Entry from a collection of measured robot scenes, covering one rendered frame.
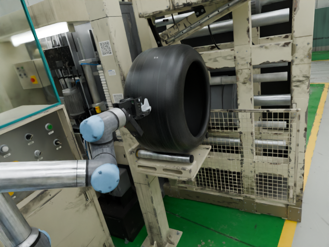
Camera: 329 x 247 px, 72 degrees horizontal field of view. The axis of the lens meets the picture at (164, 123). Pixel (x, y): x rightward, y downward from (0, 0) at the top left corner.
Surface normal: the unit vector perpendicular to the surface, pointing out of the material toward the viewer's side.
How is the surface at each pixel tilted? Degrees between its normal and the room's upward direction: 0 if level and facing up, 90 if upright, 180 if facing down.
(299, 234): 0
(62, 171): 50
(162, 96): 69
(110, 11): 90
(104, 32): 90
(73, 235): 91
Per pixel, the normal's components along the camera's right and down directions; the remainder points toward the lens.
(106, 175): 0.29, 0.32
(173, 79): 0.25, -0.18
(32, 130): 0.88, 0.02
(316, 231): -0.18, -0.91
